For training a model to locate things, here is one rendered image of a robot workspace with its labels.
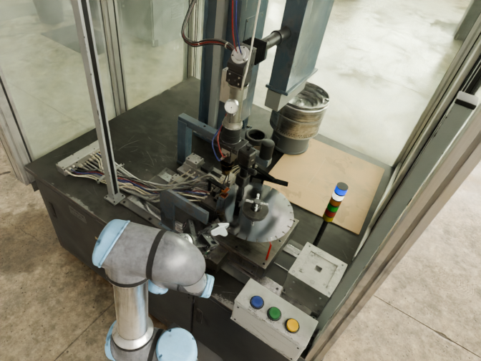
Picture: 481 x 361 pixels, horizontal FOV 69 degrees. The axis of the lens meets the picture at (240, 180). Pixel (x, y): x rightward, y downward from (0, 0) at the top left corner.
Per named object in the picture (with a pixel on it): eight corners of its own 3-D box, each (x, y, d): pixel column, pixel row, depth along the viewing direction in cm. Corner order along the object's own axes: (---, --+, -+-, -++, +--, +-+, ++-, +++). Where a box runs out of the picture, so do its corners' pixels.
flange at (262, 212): (244, 220, 141) (245, 216, 139) (240, 200, 149) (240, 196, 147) (270, 219, 143) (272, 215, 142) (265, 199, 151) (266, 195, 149)
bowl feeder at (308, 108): (320, 143, 221) (338, 93, 197) (300, 167, 201) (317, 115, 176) (278, 124, 231) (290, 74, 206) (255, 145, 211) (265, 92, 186)
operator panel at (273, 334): (307, 339, 130) (318, 321, 120) (294, 364, 123) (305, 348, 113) (245, 296, 139) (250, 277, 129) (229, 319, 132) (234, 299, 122)
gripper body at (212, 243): (210, 258, 133) (188, 261, 123) (198, 242, 137) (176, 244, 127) (221, 243, 130) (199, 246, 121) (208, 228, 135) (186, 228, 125)
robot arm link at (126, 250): (150, 379, 104) (151, 256, 72) (102, 366, 105) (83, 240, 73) (164, 342, 114) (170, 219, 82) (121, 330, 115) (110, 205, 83)
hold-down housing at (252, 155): (250, 185, 139) (258, 146, 125) (243, 191, 136) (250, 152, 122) (240, 178, 141) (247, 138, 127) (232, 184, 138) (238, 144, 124)
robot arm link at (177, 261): (212, 236, 77) (217, 272, 122) (164, 224, 78) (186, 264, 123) (197, 289, 73) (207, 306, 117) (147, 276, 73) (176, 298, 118)
